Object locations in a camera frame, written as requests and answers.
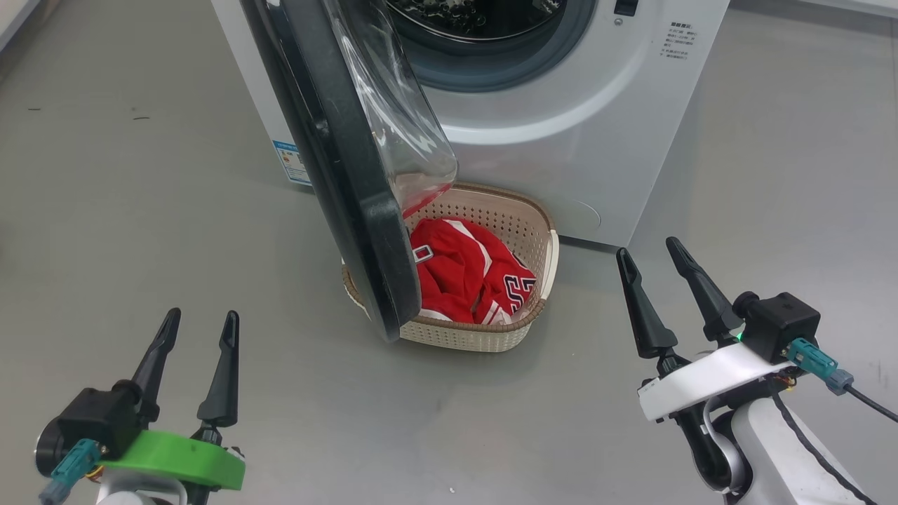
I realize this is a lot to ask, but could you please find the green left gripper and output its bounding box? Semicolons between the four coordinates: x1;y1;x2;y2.
98;307;246;492

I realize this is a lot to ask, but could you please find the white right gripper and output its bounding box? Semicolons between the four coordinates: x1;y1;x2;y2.
616;236;797;423

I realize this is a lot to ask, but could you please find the red and white garment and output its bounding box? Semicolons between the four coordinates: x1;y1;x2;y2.
409;217;506;324

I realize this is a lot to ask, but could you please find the black round washing machine door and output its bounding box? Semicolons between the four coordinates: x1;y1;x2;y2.
239;0;459;343

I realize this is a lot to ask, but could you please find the cream perforated laundry basket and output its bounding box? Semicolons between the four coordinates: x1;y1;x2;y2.
342;182;560;353

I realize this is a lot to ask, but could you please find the white front-load washing machine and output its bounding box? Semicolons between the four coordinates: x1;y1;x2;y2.
210;0;732;248

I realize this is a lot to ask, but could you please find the black round left gripper motor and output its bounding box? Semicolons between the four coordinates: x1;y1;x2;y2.
35;417;68;478

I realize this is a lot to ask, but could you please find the blue energy label sticker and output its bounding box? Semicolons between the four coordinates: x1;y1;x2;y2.
272;140;313;187

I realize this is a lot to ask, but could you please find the teal right camera cable plug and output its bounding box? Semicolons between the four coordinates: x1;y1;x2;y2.
786;338;898;425

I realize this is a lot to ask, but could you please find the teal camera cable plug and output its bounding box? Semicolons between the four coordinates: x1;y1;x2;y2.
786;338;898;425
39;439;102;505

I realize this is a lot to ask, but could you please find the teal left camera cable plug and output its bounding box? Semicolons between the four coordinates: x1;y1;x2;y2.
39;439;102;505

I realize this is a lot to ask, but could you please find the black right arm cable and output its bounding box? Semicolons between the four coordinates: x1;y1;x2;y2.
770;391;881;505

